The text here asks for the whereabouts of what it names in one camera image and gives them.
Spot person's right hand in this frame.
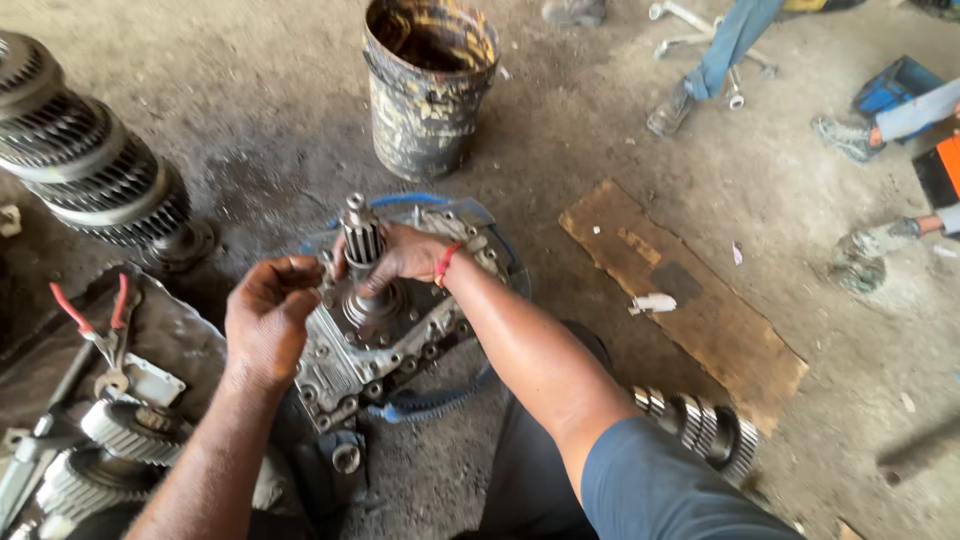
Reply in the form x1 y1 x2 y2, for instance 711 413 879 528
328 221 453 299

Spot person's left hand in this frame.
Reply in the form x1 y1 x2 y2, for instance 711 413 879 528
224 254 328 393

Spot splined steel input shaft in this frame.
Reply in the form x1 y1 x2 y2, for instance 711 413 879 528
340 192 407 328

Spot red wrist band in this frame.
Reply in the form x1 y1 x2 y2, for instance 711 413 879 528
432 240 465 291

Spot dark greasy metal panel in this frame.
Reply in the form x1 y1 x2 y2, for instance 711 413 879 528
0 261 228 453

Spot grey gearbox cover housing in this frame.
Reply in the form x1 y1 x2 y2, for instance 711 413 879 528
292 206 520 438

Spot dirty paint-stained bucket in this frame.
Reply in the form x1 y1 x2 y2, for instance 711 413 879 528
361 0 502 184

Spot helical steel gear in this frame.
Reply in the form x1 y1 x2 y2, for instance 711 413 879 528
79 396 194 468
35 447 163 528

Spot gear cluster main shaft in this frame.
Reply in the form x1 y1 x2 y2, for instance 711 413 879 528
0 30 223 276

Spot small white plastic piece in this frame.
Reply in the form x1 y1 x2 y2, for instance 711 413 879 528
627 291 678 317

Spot person's dark trousers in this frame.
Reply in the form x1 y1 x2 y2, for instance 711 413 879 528
450 321 618 540

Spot grey metal bar tool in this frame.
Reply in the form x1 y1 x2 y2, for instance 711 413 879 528
0 341 100 530

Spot brown cardboard sheet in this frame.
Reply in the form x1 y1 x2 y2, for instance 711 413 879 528
558 179 810 438

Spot steel countershaft with gears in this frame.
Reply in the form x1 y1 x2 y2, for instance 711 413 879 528
630 384 761 486

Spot person's blue sleeve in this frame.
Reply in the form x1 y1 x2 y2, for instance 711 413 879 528
579 416 808 540

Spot silver cross wheel wrench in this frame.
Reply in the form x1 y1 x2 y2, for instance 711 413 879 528
648 0 780 111

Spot blue plastic box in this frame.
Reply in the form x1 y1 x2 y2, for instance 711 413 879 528
852 54 947 142

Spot orange and black box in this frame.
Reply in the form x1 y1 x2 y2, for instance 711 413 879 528
910 134 960 212

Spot red-handled pliers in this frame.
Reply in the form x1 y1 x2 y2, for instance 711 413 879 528
48 272 144 399

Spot dark bracket with bolt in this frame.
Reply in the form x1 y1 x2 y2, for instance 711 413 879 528
316 429 370 499

